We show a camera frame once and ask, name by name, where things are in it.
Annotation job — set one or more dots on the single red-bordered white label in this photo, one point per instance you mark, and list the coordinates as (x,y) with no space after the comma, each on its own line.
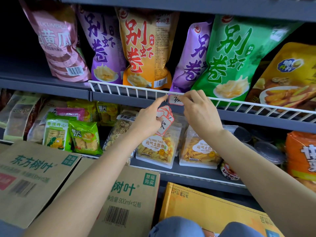
(175,100)

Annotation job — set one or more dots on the pink striped snack bag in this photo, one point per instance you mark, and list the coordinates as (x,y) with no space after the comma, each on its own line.
(59,46)

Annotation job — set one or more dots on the yellow cardboard box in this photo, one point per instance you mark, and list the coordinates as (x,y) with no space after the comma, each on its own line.
(209,209)

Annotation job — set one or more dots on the small green snack bag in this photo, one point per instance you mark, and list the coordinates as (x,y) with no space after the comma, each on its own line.
(237,54)

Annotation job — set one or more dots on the pink snack packet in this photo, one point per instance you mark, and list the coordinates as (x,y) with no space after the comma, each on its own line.
(71,114)

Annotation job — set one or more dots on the person's right hand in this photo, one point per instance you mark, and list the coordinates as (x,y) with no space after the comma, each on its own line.
(205,115)

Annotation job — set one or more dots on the person's left hand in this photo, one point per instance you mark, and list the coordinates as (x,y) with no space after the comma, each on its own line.
(145,123)

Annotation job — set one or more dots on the person's right forearm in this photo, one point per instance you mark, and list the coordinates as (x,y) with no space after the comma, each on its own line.
(266,185)

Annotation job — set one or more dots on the clear nut bag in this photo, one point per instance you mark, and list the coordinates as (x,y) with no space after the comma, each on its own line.
(118,130)

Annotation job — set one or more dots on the stack of red-bordered price tags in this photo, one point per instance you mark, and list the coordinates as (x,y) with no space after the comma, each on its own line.
(165,123)

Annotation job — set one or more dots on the small yellow snack bag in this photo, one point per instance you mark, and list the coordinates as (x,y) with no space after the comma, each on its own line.
(288,78)

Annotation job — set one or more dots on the person's dark trousers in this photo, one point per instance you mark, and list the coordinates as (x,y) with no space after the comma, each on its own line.
(172,229)

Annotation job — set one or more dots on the yellow green snack packet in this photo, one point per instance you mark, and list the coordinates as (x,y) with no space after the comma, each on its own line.
(84,107)
(107,113)

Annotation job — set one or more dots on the small purple snack bag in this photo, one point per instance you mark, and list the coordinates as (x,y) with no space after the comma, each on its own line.
(192,61)
(103,46)

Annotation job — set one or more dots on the person's left forearm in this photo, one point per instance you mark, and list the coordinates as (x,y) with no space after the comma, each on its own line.
(81,194)

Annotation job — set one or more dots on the clear plastic label holder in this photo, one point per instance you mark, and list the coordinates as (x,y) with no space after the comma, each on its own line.
(170,93)

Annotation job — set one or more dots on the clear yellow snack packet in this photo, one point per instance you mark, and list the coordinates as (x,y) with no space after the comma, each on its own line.
(158,150)
(197,150)

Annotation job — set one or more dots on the small orange snack bag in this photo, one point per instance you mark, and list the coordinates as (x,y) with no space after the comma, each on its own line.
(145,46)

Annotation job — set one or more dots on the dark grey metal shelf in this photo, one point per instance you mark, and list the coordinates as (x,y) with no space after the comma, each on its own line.
(172,4)

